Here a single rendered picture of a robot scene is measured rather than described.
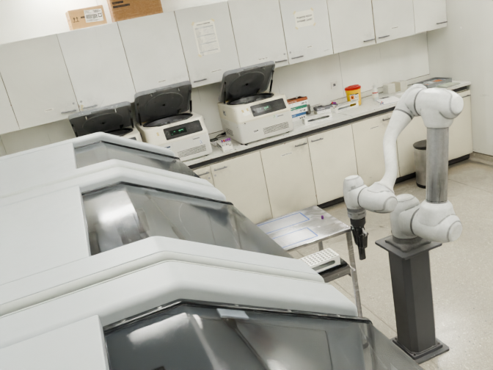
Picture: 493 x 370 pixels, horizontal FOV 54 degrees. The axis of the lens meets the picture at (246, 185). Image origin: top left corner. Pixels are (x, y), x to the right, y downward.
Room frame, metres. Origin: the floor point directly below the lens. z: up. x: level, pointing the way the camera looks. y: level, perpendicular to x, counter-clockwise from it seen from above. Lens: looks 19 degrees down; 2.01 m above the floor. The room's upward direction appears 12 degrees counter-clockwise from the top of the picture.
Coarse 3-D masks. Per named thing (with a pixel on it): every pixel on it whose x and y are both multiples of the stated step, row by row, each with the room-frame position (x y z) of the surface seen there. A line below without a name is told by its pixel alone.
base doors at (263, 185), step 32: (352, 128) 4.78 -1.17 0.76; (384, 128) 4.89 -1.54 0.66; (416, 128) 5.00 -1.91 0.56; (256, 160) 4.46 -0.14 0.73; (288, 160) 4.55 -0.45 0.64; (320, 160) 4.65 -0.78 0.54; (352, 160) 4.76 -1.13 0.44; (448, 160) 5.12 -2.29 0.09; (224, 192) 4.35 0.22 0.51; (256, 192) 4.44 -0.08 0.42; (288, 192) 4.54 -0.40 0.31; (320, 192) 4.63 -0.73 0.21
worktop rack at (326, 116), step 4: (324, 112) 4.88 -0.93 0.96; (328, 112) 4.85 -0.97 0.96; (312, 116) 4.84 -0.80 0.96; (316, 116) 4.79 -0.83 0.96; (320, 116) 4.77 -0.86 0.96; (324, 116) 4.88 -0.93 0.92; (328, 116) 4.88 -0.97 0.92; (304, 120) 4.75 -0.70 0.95; (308, 120) 4.83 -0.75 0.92; (312, 120) 4.80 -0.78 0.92; (316, 120) 4.77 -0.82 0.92; (320, 120) 4.77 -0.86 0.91; (324, 120) 4.78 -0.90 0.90; (304, 124) 4.76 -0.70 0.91; (308, 124) 4.75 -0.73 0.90
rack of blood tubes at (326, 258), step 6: (318, 252) 2.15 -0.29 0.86; (324, 252) 2.14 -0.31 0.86; (330, 252) 2.13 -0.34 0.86; (300, 258) 2.12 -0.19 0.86; (306, 258) 2.11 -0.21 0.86; (312, 258) 2.10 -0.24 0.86; (318, 258) 2.09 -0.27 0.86; (324, 258) 2.08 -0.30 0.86; (330, 258) 2.07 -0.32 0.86; (336, 258) 2.08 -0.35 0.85; (312, 264) 2.06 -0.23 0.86; (318, 264) 2.05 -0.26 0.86; (324, 264) 2.12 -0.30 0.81; (330, 264) 2.11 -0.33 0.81; (336, 264) 2.07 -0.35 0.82; (318, 270) 2.05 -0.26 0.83
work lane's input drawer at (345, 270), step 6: (342, 264) 2.08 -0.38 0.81; (348, 264) 2.08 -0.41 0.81; (324, 270) 2.05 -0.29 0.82; (330, 270) 2.06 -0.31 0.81; (336, 270) 2.05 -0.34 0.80; (342, 270) 2.06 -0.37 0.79; (348, 270) 2.07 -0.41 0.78; (354, 270) 2.10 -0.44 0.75; (324, 276) 2.03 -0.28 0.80; (330, 276) 2.04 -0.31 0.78; (336, 276) 2.05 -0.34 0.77; (342, 276) 2.06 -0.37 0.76; (324, 282) 2.03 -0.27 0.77
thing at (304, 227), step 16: (304, 208) 2.84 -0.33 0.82; (320, 208) 2.79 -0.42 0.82; (256, 224) 2.75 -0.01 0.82; (272, 224) 2.70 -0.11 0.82; (288, 224) 2.66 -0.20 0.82; (304, 224) 2.61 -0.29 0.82; (320, 224) 2.57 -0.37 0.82; (336, 224) 2.52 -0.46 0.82; (288, 240) 2.44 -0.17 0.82; (304, 240) 2.40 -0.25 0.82; (320, 240) 2.38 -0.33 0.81; (352, 256) 2.43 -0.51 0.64; (352, 272) 2.44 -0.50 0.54
